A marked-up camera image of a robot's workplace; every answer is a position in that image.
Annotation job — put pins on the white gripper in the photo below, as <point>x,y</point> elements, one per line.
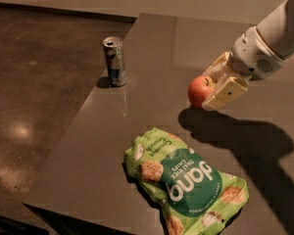
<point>252,55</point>

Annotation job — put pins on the red apple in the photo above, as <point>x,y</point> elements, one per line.
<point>199,89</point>

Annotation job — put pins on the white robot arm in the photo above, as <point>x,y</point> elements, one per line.
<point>277,30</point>

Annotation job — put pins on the green rice chip bag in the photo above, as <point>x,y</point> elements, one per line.
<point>195,198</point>

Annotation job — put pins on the silver drink can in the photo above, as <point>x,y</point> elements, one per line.
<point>113,50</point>

